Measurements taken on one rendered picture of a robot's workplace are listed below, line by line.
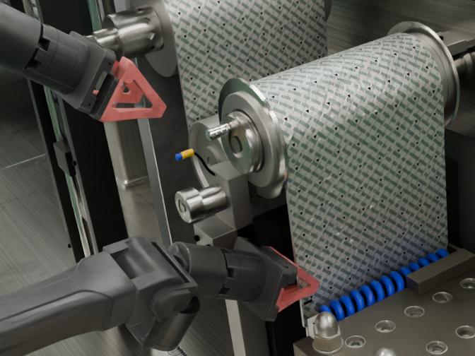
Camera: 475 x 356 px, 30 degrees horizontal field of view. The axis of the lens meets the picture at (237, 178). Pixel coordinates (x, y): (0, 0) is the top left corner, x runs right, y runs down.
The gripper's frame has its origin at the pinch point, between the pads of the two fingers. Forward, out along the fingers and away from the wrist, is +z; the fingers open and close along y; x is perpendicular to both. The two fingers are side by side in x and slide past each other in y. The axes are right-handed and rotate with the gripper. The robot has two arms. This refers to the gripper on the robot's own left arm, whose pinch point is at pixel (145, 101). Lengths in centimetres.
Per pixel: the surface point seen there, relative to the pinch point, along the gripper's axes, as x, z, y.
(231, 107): 3.5, 11.5, -1.8
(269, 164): -0.2, 14.7, 5.5
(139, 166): -17, 42, -68
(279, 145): 2.2, 13.4, 7.3
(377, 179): 3.6, 29.5, 6.7
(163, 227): -20, 32, -34
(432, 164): 8.4, 37.0, 6.6
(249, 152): -0.1, 12.6, 3.8
